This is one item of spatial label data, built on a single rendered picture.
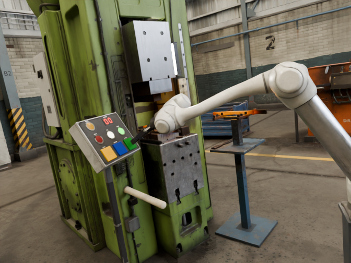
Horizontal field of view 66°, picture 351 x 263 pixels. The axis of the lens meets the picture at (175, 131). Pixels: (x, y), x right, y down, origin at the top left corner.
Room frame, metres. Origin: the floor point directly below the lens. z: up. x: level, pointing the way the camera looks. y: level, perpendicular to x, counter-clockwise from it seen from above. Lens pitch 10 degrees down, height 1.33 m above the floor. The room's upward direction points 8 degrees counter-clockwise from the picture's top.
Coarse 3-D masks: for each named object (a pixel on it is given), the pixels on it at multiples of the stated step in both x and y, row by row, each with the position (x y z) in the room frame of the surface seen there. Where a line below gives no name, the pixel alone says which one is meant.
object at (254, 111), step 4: (216, 112) 2.23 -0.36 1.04; (220, 112) 2.20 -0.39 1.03; (224, 112) 2.18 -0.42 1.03; (228, 112) 2.15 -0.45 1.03; (232, 112) 2.13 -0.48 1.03; (236, 112) 2.11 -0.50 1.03; (240, 112) 2.08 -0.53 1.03; (248, 112) 2.04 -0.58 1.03; (252, 112) 2.01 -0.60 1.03; (256, 112) 2.00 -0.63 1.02; (260, 112) 1.98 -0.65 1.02; (264, 112) 1.96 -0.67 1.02
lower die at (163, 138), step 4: (152, 132) 2.02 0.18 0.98; (156, 132) 1.98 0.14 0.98; (148, 136) 1.98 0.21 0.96; (152, 136) 1.95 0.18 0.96; (156, 136) 1.90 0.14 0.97; (160, 136) 1.91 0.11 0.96; (164, 136) 1.93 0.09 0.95; (168, 136) 1.96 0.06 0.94; (172, 136) 1.98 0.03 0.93; (176, 136) 2.00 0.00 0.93; (164, 140) 1.93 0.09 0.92
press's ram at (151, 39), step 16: (128, 32) 1.92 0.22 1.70; (144, 32) 1.91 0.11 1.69; (160, 32) 2.00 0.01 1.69; (128, 48) 1.95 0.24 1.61; (144, 48) 1.90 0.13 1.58; (160, 48) 1.99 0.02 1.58; (128, 64) 1.98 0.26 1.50; (144, 64) 1.89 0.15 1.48; (160, 64) 1.97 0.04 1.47; (144, 80) 1.87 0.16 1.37
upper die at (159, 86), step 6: (168, 78) 2.01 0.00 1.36; (132, 84) 2.07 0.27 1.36; (138, 84) 2.00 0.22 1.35; (144, 84) 1.94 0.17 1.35; (150, 84) 1.90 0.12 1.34; (156, 84) 1.93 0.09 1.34; (162, 84) 1.97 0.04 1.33; (168, 84) 2.00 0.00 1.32; (132, 90) 2.08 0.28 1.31; (138, 90) 2.01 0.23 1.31; (144, 90) 1.95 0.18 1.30; (150, 90) 1.90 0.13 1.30; (156, 90) 1.93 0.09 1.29; (162, 90) 1.96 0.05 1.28; (168, 90) 2.00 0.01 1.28
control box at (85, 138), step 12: (84, 120) 1.44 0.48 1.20; (96, 120) 1.50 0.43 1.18; (108, 120) 1.57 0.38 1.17; (120, 120) 1.66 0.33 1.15; (72, 132) 1.40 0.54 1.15; (84, 132) 1.38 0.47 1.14; (96, 132) 1.44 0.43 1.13; (84, 144) 1.37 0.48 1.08; (96, 144) 1.38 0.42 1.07; (108, 144) 1.44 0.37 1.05; (96, 156) 1.34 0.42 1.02; (120, 156) 1.45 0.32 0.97; (96, 168) 1.35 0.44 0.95
